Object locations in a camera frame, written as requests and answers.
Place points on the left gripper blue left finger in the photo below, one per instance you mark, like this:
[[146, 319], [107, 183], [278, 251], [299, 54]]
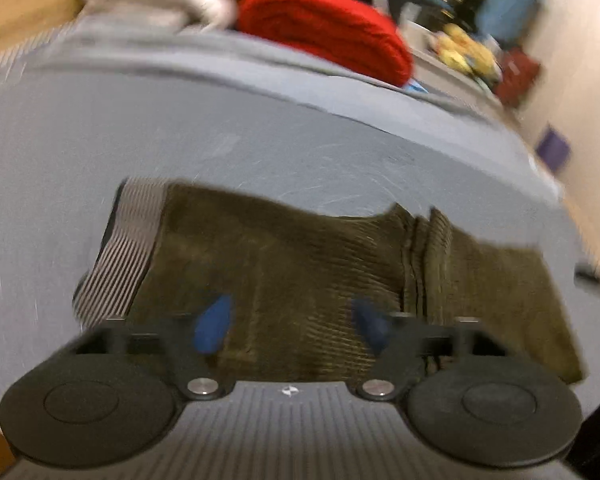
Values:
[[197, 323]]

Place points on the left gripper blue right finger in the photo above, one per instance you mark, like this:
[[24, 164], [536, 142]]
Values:
[[383, 331]]

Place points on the dark olive corduroy pants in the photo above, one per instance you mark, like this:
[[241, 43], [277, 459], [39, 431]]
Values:
[[174, 246]]

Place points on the purple box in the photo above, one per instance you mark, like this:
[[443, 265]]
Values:
[[553, 149]]

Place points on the dark red cushion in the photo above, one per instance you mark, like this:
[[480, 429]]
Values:
[[519, 73]]

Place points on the grey quilted mattress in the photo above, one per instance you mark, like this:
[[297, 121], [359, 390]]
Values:
[[68, 137]]

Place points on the light blue bed sheet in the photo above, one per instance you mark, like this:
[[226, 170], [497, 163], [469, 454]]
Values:
[[235, 60]]

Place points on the yellow plush toys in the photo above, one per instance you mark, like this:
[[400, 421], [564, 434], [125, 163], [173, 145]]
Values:
[[457, 50]]

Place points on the blue curtain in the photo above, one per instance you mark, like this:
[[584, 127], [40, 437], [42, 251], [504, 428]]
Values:
[[505, 20]]

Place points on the red folded quilt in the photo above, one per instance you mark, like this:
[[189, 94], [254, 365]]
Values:
[[349, 33]]

